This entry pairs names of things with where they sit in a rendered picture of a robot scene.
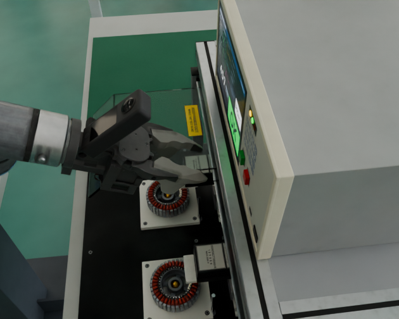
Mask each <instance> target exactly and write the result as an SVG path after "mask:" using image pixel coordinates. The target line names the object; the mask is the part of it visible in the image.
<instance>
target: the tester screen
mask: <svg viewBox="0 0 399 319"><path fill-rule="evenodd" d="M220 61H221V64H222V68H223V71H224V76H225V88H224V92H225V96H226V100H227V108H226V105H225V109H226V112H227V117H228V107H229V97H230V100H231V104H232V109H233V112H234V117H235V120H236V125H237V129H238V132H239V137H240V136H241V131H240V130H239V125H238V121H237V118H236V113H235V110H234V105H233V102H232V97H231V93H230V82H231V80H232V84H233V88H234V92H235V95H236V99H237V104H238V106H239V111H240V114H241V118H242V119H243V108H244V97H245V91H244V87H243V83H242V80H241V76H240V73H239V70H238V66H237V63H236V59H235V56H234V52H233V49H232V45H231V42H230V38H229V34H228V32H227V28H226V25H225V21H224V17H223V14H222V10H221V8H220V16H219V32H218V63H217V74H218V79H219V73H218V68H219V71H220ZM220 76H221V72H220ZM221 79H222V76H221ZM219 82H220V79H219ZM222 84H223V87H224V83H223V80H222ZM220 88H221V91H222V86H221V83H220ZM222 95H223V92H222ZM223 99H224V95H223ZM224 104H225V100H224ZM228 120H229V118H228ZM241 125H242V120H241Z"/></svg>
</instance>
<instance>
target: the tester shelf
mask: <svg viewBox="0 0 399 319"><path fill-rule="evenodd" d="M216 47H217V41H198V42H196V61H197V65H198V71H199V77H200V82H201V88H202V91H203V98H204V102H205V108H206V115H207V118H208V124H209V129H210V135H211V139H212V145H213V152H214V155H215V162H216V166H217V172H218V178H219V182H220V188H221V193H222V199H223V202H224V209H225V215H226V219H227V226H228V229H229V235H230V240H231V246H232V252H233V256H234V262H235V266H236V273H237V279H238V283H239V289H240V293H241V299H242V303H243V309H244V316H245V319H399V242H394V243H388V244H378V245H371V246H360V247H349V248H343V249H332V250H326V251H316V252H309V253H298V254H287V255H281V256H271V258H269V259H262V260H257V257H256V254H255V249H254V245H253V241H252V237H251V232H250V227H249V223H248V218H247V215H246V210H245V207H244V201H243V196H242V193H241V188H240V184H239V179H238V174H237V170H236V166H235V162H234V157H233V153H232V148H231V143H230V140H229V134H228V131H227V126H226V123H225V118H224V112H223V109H222V104H221V100H220V95H219V90H218V87H217V81H216V78H215V64H216Z"/></svg>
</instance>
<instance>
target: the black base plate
mask: <svg viewBox="0 0 399 319"><path fill-rule="evenodd" d="M89 175H90V172H88V174H87V193H86V202H85V221H84V239H83V249H82V267H81V277H80V295H79V313H78V319H144V308H143V270H142V262H144V261H156V260H167V259H173V258H183V256H185V255H191V254H193V249H194V245H195V244H206V243H213V242H222V235H221V231H220V224H219V217H218V213H217V210H215V205H214V201H213V194H212V185H203V186H198V187H195V189H196V198H197V203H198V196H201V217H202V221H201V222H200V224H198V225H186V226H180V227H168V228H156V229H149V230H141V212H140V193H139V187H137V189H136V190H135V192H134V194H126V193H121V192H113V191H106V190H101V189H100V190H99V191H98V192H97V193H95V195H93V196H92V197H91V198H89V197H88V194H89ZM208 284H209V289H210V298H211V301H212V294H215V311H216V314H215V316H213V319H236V315H235V311H234V304H233V300H231V298H230V294H229V286H228V282H227V280H217V281H211V282H208Z"/></svg>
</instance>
